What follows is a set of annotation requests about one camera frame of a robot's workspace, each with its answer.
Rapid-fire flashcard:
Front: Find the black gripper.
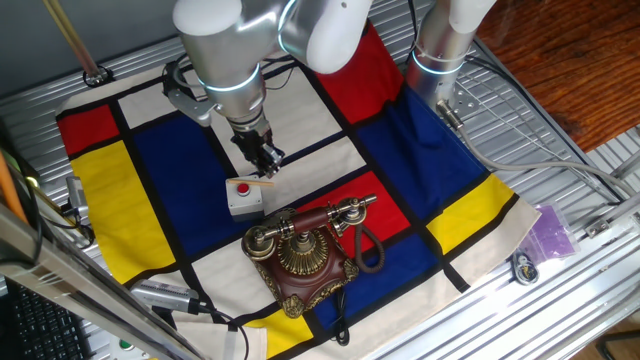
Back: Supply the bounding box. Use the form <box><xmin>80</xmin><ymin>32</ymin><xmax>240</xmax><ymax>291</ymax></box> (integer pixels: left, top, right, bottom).
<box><xmin>230</xmin><ymin>123</ymin><xmax>287</xmax><ymax>180</ymax></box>

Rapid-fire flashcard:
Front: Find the brown brass rotary phone base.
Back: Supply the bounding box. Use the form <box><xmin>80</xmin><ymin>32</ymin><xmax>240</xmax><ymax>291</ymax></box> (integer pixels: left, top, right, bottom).
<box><xmin>254</xmin><ymin>207</ymin><xmax>360</xmax><ymax>320</ymax></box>

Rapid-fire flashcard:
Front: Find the orange rod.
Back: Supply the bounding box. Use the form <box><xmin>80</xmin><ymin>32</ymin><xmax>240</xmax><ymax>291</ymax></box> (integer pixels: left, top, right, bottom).
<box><xmin>0</xmin><ymin>149</ymin><xmax>29</xmax><ymax>224</ymax></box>

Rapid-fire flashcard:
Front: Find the aluminium frame beam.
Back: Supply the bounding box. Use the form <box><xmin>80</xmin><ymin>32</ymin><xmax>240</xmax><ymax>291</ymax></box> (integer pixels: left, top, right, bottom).
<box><xmin>0</xmin><ymin>202</ymin><xmax>206</xmax><ymax>360</ymax></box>

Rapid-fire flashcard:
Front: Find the brown brass phone handset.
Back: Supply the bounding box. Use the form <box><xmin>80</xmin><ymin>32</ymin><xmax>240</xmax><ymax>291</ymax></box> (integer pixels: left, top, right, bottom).
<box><xmin>241</xmin><ymin>193</ymin><xmax>379</xmax><ymax>262</ymax></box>

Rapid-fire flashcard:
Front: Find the grey box with green button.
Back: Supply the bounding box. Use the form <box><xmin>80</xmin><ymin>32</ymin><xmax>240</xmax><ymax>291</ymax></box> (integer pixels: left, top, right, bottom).
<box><xmin>107</xmin><ymin>337</ymin><xmax>151</xmax><ymax>360</ymax></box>

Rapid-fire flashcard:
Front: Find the small grey side camera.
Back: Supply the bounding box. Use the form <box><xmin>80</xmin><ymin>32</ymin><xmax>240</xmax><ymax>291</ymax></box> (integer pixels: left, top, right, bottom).
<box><xmin>64</xmin><ymin>175</ymin><xmax>91</xmax><ymax>226</ymax></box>

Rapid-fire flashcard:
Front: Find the brown wooden desk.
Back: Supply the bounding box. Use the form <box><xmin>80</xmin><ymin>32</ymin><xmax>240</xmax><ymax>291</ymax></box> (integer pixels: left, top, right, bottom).
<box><xmin>474</xmin><ymin>0</ymin><xmax>640</xmax><ymax>154</ymax></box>

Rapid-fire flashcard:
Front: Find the thin wooden stick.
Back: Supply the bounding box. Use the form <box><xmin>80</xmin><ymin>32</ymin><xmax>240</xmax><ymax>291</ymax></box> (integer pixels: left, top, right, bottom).
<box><xmin>225</xmin><ymin>177</ymin><xmax>275</xmax><ymax>188</ymax></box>

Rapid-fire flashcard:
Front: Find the black phone line cord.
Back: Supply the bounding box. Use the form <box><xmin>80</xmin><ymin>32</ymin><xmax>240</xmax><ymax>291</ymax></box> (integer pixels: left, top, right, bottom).
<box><xmin>330</xmin><ymin>287</ymin><xmax>351</xmax><ymax>347</ymax></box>

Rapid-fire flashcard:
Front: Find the black camera cable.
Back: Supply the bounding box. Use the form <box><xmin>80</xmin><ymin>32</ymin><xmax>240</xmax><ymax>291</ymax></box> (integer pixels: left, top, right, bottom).
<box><xmin>197</xmin><ymin>303</ymin><xmax>251</xmax><ymax>360</ymax></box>

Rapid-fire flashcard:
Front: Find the colourful Mondrian pattern tablecloth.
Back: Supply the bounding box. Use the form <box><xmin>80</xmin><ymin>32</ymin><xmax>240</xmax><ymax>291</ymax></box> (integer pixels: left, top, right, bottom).
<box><xmin>54</xmin><ymin>19</ymin><xmax>542</xmax><ymax>360</ymax></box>

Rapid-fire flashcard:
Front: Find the brown coiled phone cord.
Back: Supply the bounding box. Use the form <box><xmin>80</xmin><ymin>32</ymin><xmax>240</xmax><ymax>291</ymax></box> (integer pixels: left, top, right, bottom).
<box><xmin>353</xmin><ymin>223</ymin><xmax>386</xmax><ymax>275</ymax></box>

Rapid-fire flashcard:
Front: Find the brass tripod pole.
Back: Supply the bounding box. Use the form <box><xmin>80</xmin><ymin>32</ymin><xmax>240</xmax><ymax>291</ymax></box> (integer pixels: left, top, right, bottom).
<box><xmin>42</xmin><ymin>0</ymin><xmax>114</xmax><ymax>87</ymax></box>

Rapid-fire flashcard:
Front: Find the black computer keyboard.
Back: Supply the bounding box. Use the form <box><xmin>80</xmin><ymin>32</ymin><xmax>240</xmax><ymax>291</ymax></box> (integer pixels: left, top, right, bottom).
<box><xmin>4</xmin><ymin>279</ymin><xmax>94</xmax><ymax>360</ymax></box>

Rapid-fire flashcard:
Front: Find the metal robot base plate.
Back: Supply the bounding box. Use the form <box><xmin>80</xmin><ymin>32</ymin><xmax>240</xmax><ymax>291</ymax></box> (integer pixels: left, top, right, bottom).
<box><xmin>439</xmin><ymin>79</ymin><xmax>481</xmax><ymax>119</ymax></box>

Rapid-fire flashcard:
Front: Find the aluminium corner bracket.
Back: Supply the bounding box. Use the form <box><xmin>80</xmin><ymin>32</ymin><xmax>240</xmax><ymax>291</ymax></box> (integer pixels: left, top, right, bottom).
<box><xmin>584</xmin><ymin>217</ymin><xmax>609</xmax><ymax>239</ymax></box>

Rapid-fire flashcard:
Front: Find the grey box with red button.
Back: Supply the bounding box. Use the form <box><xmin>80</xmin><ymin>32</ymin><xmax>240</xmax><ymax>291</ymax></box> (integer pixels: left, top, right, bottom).
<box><xmin>225</xmin><ymin>174</ymin><xmax>265</xmax><ymax>223</ymax></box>

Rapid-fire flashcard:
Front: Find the wrist camera on grey bracket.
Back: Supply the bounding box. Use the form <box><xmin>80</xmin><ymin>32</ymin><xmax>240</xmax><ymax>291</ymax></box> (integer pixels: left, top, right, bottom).
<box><xmin>162</xmin><ymin>62</ymin><xmax>219</xmax><ymax>127</ymax></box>

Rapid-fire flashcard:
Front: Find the thick grey robot cable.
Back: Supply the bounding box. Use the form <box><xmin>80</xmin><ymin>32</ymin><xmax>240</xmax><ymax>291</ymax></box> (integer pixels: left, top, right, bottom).
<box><xmin>435</xmin><ymin>99</ymin><xmax>640</xmax><ymax>199</ymax></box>

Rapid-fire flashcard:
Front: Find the grey depth camera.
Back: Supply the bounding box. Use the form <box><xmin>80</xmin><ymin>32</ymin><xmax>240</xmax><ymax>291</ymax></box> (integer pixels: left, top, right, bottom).
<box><xmin>130</xmin><ymin>278</ymin><xmax>201</xmax><ymax>315</ymax></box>

